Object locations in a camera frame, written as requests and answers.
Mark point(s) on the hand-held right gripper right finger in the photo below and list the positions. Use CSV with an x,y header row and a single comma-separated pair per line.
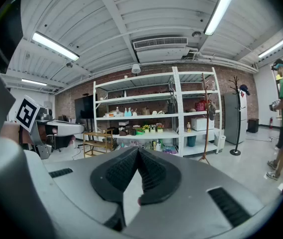
x,y
161,180

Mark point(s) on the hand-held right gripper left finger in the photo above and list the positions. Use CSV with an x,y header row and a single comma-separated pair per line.
x,y
111,180

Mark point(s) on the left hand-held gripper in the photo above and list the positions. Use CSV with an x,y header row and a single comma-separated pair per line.
x,y
27,113

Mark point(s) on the person's left forearm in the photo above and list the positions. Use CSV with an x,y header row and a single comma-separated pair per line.
x,y
9,133

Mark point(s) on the heap of purple teal bags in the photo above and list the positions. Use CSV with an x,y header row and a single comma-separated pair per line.
x,y
169,149

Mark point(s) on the fluorescent ceiling light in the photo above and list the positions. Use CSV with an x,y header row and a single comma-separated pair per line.
x,y
55,46
33,82
272,48
220,9

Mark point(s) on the wooden shelf cart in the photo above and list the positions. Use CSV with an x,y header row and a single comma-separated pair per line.
x,y
97,134

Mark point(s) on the teal bucket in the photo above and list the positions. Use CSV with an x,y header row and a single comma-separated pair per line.
x,y
191,141

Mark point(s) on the red flower pot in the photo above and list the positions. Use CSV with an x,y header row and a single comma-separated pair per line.
x,y
160,128

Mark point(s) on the green snack bag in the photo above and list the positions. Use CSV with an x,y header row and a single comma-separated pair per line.
x,y
140,132

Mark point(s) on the sunflower pot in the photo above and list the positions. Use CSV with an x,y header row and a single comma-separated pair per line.
x,y
146,128

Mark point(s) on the black television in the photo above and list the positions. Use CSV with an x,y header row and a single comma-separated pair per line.
x,y
85,107

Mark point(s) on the yellow drink bottle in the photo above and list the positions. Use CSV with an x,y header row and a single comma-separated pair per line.
x,y
188,128

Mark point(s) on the white metal shelving unit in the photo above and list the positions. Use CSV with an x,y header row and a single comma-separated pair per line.
x,y
179,123

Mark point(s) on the brown wooden coat rack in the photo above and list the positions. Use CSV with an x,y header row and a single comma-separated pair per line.
x,y
207,133

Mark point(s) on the white cap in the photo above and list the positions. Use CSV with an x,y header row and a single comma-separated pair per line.
x,y
154,112

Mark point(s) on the blue spray bottle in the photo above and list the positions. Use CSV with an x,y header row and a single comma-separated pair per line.
x,y
125,113
129,112

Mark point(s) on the white trash bin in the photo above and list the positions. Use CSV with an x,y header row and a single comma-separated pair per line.
x,y
219,143

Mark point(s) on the brown cardboard box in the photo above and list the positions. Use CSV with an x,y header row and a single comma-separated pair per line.
x,y
145,111

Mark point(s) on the black jug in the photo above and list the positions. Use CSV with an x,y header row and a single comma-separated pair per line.
x,y
171,108

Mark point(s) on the black metal coat rack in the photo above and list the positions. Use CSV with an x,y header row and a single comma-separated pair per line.
x,y
235,152

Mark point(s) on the red dotted bag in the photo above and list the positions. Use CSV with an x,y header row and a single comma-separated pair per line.
x,y
200,106

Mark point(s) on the grey hanging hat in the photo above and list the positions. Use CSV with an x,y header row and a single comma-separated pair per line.
x,y
212,111

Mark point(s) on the grey refrigerator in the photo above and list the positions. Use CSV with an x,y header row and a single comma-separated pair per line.
x,y
234,118

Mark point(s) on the red fire extinguisher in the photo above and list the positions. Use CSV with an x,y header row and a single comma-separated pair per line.
x,y
270,123

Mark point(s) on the navy cap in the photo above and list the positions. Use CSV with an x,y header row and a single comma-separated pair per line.
x,y
245,89

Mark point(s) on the white ceiling air conditioner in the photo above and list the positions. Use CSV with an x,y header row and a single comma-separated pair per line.
x,y
160,50

